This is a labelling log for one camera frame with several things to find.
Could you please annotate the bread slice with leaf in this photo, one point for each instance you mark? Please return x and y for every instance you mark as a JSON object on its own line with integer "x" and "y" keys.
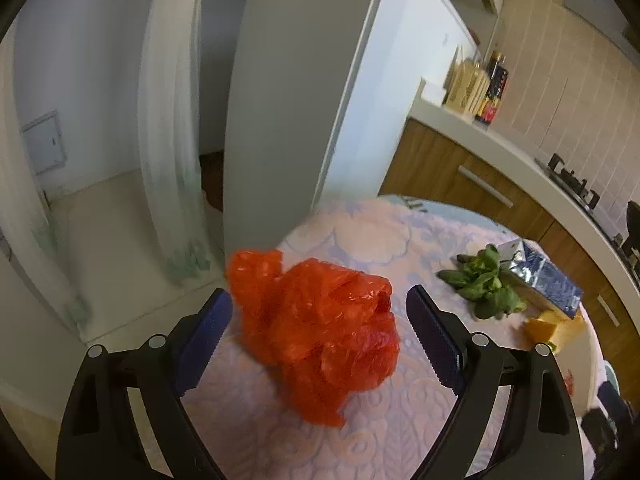
{"x": 553, "y": 328}

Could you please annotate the pink floral tablecloth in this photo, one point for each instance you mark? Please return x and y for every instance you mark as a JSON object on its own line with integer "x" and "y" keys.
{"x": 238, "y": 409}

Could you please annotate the dark soy sauce bottle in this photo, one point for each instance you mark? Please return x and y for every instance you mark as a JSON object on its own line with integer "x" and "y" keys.
{"x": 493, "y": 65}

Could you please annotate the green leafy vegetable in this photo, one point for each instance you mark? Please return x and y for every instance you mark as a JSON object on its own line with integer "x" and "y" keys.
{"x": 479, "y": 279}

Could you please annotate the large dark sauce bottle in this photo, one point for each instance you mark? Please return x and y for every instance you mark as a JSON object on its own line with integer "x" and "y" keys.
{"x": 491, "y": 108}

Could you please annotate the red plastic bag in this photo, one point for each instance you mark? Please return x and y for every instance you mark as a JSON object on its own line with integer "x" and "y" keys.
{"x": 324, "y": 330}

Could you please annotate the beige utensil holder basket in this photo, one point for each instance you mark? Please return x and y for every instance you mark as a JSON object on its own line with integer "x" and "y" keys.
{"x": 467, "y": 85}

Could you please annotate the range hood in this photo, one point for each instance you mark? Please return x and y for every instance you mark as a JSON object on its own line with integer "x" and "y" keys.
{"x": 609, "y": 19}

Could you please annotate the wooden kitchen cabinets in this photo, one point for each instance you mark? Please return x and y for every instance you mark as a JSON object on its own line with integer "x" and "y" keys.
{"x": 428, "y": 165}

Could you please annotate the black gas stove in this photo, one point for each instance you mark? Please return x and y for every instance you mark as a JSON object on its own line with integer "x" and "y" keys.
{"x": 588, "y": 199}

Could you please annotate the blue milk carton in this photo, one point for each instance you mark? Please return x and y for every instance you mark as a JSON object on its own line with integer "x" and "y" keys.
{"x": 537, "y": 279}

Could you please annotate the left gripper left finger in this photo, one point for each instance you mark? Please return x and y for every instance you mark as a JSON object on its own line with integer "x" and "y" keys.
{"x": 99, "y": 438}

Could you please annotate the light blue perforated basket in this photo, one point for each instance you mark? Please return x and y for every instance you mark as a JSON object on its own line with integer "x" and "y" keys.
{"x": 611, "y": 376}

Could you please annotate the white countertop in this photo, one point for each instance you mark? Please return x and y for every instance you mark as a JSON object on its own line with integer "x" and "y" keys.
{"x": 521, "y": 169}

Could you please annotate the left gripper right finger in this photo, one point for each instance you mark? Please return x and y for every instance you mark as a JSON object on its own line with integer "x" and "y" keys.
{"x": 539, "y": 436}

